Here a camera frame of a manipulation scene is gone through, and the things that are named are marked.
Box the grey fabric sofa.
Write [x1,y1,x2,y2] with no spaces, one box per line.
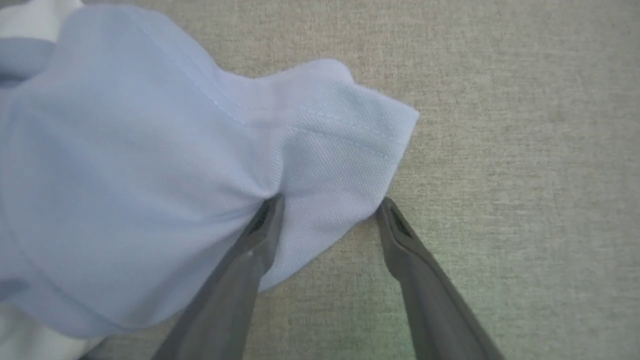
[80,0,640,360]

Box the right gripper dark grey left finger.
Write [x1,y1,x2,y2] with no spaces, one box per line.
[150,194,286,360]

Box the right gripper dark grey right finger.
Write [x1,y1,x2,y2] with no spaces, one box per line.
[375,197,507,360]

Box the light blue polo shirt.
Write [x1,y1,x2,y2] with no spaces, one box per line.
[0,0,421,360]

